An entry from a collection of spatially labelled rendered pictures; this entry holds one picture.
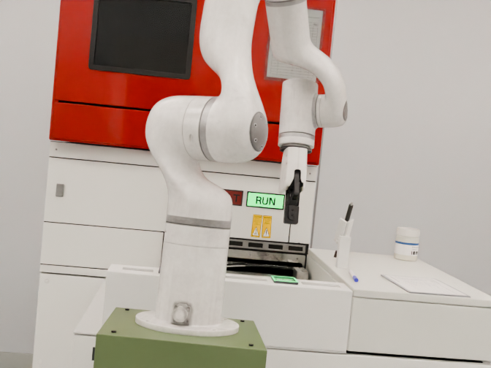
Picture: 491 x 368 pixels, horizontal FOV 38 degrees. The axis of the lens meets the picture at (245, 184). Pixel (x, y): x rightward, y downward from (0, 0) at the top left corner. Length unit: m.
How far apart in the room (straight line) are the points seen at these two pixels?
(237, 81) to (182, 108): 0.11
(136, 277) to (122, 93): 0.73
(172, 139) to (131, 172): 0.91
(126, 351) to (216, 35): 0.57
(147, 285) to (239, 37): 0.60
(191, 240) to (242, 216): 0.96
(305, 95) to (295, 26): 0.17
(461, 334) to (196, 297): 0.71
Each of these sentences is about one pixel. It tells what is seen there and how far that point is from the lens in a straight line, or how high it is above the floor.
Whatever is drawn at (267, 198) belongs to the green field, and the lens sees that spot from 2.21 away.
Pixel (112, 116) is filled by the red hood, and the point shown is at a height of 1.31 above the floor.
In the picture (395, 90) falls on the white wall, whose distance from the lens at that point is 3.84.
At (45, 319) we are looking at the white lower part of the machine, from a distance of 2.30.
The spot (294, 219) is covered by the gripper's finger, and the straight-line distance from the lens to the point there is 1.62.
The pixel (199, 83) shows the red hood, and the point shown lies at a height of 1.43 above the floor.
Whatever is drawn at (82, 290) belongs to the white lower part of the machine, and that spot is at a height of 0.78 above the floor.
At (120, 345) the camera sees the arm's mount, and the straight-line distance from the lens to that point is 1.20.
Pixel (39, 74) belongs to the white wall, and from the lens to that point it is 3.77.
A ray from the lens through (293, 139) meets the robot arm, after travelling 1.63.
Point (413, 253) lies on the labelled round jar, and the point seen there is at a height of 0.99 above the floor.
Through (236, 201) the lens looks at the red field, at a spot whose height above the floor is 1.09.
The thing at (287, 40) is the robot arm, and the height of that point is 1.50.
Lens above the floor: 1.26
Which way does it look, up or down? 3 degrees down
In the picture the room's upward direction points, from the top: 6 degrees clockwise
